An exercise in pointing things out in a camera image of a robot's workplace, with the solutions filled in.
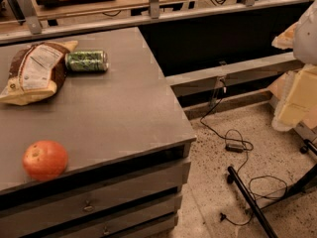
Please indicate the grey drawer cabinet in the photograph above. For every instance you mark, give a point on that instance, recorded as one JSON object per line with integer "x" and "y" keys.
{"x": 128, "y": 142}

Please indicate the black stand leg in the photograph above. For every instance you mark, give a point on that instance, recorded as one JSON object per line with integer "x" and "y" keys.
{"x": 296, "y": 188}

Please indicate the red apple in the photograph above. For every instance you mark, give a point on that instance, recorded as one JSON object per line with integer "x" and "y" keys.
{"x": 45, "y": 160}

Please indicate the brown chip bag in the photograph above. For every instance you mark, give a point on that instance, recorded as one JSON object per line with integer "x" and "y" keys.
{"x": 37, "y": 72}

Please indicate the green soda can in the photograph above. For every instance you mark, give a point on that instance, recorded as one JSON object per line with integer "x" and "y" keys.
{"x": 87, "y": 61}

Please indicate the black power adapter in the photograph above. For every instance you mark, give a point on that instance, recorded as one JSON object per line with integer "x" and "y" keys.
{"x": 234, "y": 148}

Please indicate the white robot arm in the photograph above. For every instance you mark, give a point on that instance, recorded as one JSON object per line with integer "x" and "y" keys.
{"x": 305, "y": 36}

